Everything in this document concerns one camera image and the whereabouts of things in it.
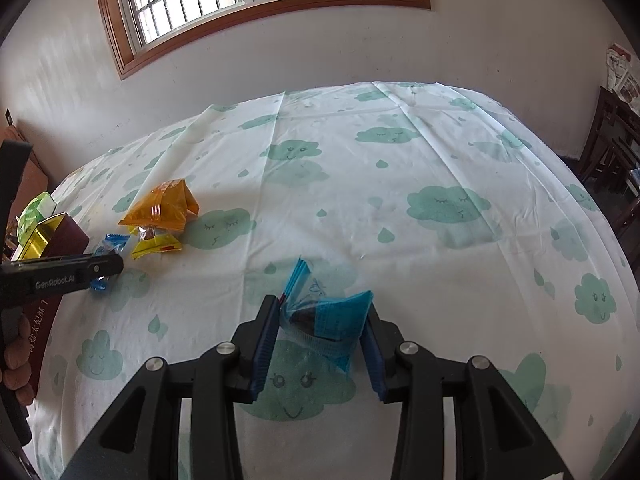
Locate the green packet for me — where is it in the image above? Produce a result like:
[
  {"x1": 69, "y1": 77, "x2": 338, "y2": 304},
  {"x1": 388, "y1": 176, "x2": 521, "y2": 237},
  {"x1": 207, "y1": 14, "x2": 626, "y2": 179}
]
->
[{"x1": 16, "y1": 192, "x2": 59, "y2": 239}]

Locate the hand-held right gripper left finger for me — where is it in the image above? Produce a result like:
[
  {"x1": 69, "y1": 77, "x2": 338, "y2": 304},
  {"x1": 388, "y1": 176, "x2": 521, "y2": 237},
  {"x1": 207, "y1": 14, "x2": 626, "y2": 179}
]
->
[{"x1": 60, "y1": 294, "x2": 279, "y2": 480}]

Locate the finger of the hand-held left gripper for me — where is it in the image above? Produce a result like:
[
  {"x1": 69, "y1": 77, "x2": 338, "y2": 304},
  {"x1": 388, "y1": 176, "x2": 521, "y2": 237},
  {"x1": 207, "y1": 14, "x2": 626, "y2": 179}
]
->
[{"x1": 90, "y1": 253, "x2": 125, "y2": 282}]

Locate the cloud print tablecloth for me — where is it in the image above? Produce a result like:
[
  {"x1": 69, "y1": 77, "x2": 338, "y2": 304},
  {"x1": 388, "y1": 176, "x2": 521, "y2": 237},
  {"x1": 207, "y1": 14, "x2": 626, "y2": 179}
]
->
[{"x1": 25, "y1": 80, "x2": 633, "y2": 480}]

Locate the gold and dark red tin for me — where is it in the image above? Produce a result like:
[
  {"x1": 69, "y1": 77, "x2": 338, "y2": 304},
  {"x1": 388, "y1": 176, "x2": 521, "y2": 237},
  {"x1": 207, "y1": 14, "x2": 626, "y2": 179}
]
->
[{"x1": 10, "y1": 212, "x2": 92, "y2": 398}]

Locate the blue candy packet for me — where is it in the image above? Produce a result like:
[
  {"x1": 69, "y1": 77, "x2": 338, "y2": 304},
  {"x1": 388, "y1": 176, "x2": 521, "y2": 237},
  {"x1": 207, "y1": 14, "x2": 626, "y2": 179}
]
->
[
  {"x1": 89, "y1": 232, "x2": 130, "y2": 294},
  {"x1": 279, "y1": 257, "x2": 375, "y2": 374}
]

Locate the person's left hand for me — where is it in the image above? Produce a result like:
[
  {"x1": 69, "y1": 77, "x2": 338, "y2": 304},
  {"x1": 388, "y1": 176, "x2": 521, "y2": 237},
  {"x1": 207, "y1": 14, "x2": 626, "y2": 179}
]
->
[{"x1": 0, "y1": 316, "x2": 39, "y2": 407}]

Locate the dark wooden chair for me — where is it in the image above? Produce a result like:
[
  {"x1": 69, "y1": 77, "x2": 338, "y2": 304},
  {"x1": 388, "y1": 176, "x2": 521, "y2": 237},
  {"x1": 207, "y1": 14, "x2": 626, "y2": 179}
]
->
[{"x1": 577, "y1": 85, "x2": 640, "y2": 242}]

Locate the orange snack packet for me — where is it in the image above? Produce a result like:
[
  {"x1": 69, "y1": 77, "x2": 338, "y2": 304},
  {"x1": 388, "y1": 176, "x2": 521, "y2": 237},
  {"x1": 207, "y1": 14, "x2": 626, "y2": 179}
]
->
[{"x1": 118, "y1": 178, "x2": 200, "y2": 234}]

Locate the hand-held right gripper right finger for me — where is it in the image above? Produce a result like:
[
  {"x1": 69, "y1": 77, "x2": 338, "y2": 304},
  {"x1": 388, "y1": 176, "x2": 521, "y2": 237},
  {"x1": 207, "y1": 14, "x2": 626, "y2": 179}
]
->
[{"x1": 361, "y1": 305, "x2": 576, "y2": 480}]

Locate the yellow candy packet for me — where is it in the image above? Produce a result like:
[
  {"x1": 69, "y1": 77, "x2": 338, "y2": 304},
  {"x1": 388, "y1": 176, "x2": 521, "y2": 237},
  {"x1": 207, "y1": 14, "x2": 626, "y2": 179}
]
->
[{"x1": 131, "y1": 225, "x2": 184, "y2": 261}]

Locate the stack of newspapers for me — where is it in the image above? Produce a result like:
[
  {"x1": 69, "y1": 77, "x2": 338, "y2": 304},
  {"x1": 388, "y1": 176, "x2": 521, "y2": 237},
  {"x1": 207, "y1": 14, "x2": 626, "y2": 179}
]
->
[{"x1": 606, "y1": 44, "x2": 640, "y2": 104}]

